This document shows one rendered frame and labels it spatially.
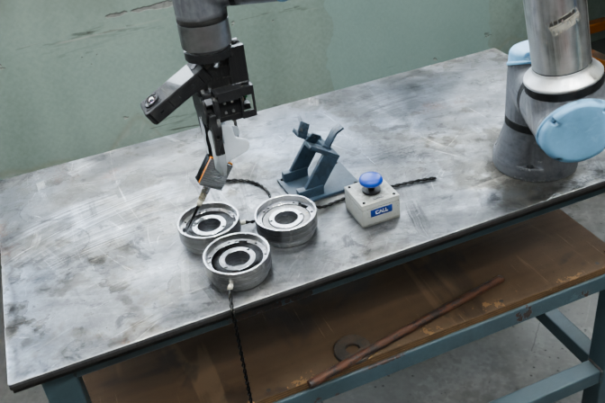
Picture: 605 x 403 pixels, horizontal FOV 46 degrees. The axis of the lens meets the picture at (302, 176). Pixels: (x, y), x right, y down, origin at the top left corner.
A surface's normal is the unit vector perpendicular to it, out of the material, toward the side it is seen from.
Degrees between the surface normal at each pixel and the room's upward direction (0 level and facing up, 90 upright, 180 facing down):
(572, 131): 97
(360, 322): 0
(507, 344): 0
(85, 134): 90
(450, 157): 0
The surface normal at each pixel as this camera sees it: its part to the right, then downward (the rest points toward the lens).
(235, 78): 0.40, 0.45
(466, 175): -0.10, -0.84
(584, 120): 0.04, 0.63
